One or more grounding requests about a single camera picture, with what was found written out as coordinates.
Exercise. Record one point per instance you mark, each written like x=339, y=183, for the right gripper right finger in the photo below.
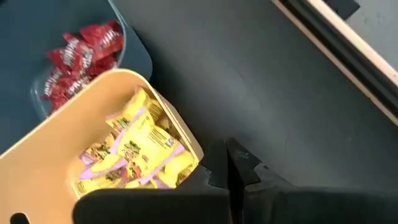
x=280, y=202

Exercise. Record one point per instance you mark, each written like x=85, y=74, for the blue-grey plastic bin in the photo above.
x=25, y=37

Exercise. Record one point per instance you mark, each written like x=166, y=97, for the black aluminium table frame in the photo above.
x=348, y=56

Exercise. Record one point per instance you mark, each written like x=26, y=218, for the red candy packet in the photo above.
x=73, y=51
x=104, y=37
x=53, y=85
x=77, y=84
x=102, y=65

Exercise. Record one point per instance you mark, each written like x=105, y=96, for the pale yellow-orange plastic bin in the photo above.
x=46, y=149

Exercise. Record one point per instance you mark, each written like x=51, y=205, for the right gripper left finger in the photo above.
x=174, y=202

